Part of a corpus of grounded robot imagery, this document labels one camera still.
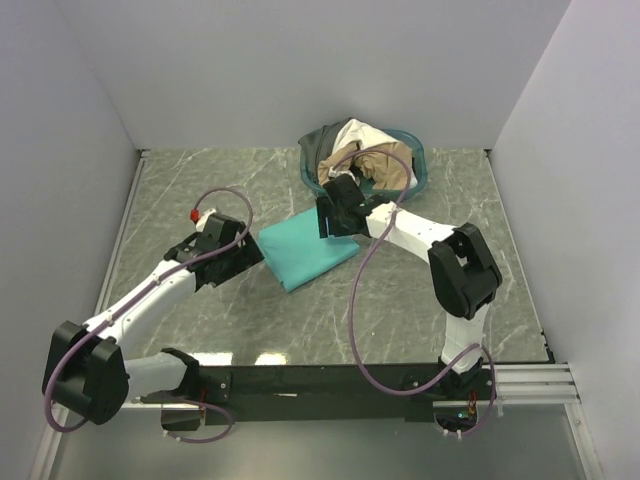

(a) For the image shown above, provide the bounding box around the teal t shirt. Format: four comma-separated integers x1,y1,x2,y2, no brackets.
257,207,360,293

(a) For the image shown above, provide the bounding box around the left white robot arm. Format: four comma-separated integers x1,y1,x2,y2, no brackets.
42,211,263,425

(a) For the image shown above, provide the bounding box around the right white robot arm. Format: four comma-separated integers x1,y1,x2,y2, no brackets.
316,174,503,399

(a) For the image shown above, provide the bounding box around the beige t shirt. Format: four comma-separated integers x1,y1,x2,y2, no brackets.
317,141,417,190

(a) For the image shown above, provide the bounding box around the dark grey t shirt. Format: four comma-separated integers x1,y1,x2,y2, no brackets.
298,118,349,178

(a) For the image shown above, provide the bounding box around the white t shirt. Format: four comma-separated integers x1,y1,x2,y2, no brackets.
332,118,398,153

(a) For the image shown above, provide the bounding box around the teal plastic laundry basket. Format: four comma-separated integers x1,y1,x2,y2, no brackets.
299,128,428,200

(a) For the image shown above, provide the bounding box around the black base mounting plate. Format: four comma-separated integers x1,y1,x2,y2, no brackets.
142,363,494,422

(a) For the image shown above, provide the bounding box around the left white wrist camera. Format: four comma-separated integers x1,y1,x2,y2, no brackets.
189,207,218,232

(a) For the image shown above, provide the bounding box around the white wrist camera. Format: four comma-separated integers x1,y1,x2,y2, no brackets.
189,207,218,232
336,169,360,185

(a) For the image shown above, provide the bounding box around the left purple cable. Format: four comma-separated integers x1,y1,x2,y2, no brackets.
43,187,256,446

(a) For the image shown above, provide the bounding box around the purple cable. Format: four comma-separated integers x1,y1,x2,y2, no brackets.
327,148,499,441
43,187,256,446

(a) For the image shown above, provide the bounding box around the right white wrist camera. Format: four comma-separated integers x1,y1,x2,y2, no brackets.
336,169,360,185

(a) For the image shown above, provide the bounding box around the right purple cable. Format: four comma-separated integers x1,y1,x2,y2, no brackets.
327,148,499,441

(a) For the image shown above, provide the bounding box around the aluminium frame rail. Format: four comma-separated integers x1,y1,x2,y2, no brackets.
52,363,584,411

